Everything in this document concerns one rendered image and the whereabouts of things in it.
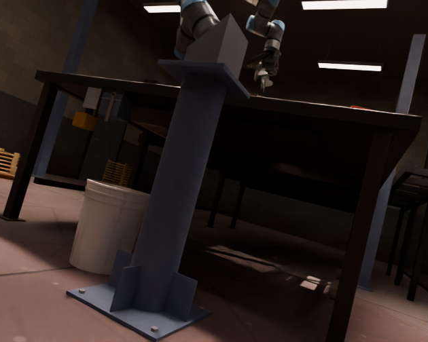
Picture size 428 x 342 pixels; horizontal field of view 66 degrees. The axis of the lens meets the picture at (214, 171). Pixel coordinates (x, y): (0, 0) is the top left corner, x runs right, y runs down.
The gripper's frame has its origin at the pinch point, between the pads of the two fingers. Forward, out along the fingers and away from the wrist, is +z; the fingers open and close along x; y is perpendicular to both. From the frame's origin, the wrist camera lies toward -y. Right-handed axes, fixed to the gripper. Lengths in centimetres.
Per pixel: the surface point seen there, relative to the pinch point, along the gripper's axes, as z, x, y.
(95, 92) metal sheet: 21, -22, -84
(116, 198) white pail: 71, -42, -33
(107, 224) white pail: 83, -41, -34
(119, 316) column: 103, -66, 0
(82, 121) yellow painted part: 39, -24, -84
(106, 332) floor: 104, -75, 3
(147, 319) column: 103, -59, 7
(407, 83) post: -86, 175, 75
